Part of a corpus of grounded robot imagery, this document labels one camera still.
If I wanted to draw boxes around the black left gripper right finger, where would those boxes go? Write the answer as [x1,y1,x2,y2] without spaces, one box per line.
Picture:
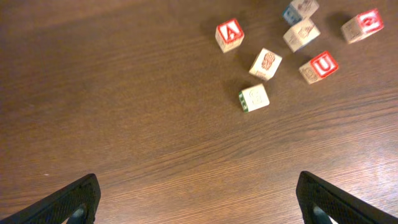
[296,171,397,224]

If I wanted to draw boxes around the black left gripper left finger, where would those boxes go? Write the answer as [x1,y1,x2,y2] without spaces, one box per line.
[1,174,101,224]

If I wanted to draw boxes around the red letter U block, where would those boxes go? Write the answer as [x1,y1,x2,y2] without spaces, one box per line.
[299,51,339,84]

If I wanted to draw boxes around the ice cream number four block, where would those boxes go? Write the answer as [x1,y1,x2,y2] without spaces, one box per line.
[283,19,321,52]

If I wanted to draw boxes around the red number nine block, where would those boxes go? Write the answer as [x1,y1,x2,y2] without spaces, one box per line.
[341,8,384,44]

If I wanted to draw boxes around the green edged number five block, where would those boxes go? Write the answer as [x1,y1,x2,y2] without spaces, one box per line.
[238,84,270,113]

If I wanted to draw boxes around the pineapple picture wooden block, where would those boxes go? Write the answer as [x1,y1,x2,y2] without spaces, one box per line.
[249,48,282,80]

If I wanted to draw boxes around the red letter A block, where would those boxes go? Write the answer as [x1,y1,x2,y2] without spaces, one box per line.
[215,18,244,53]

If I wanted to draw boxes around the blue edged wooden block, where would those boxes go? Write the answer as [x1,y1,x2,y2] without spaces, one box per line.
[282,0,320,26]

